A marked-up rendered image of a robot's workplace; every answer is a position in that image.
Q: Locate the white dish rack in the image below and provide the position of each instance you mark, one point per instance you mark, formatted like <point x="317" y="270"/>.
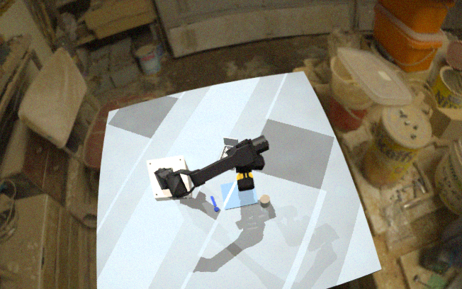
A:
<point x="229" y="143"/>

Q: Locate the yellow plate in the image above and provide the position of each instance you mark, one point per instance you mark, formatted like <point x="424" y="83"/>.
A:
<point x="240" y="176"/>

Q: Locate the light blue square mat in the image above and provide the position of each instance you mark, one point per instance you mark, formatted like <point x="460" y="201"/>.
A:
<point x="233" y="198"/>

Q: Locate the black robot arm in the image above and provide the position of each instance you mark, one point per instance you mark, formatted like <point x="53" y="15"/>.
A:
<point x="246" y="153"/>

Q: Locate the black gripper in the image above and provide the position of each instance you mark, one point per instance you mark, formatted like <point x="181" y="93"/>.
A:
<point x="246" y="183"/>

